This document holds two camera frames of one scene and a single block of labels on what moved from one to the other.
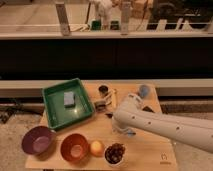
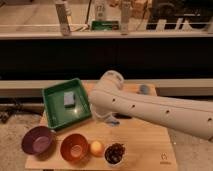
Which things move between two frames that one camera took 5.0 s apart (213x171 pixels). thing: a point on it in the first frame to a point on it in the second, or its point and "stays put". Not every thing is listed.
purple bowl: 38,140 stays put
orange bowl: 74,147 stays put
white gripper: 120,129 to 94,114
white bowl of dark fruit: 115,154 stays put
